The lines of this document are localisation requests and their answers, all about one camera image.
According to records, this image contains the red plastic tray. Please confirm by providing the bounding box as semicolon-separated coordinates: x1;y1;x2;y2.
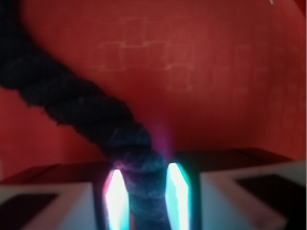
0;0;307;179

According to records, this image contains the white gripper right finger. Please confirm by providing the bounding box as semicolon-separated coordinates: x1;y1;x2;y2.
165;148;307;230

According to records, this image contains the dark blue twisted rope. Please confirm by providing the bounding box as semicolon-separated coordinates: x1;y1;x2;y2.
0;0;172;230

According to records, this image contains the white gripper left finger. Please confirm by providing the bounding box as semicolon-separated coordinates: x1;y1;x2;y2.
0;162;130;230

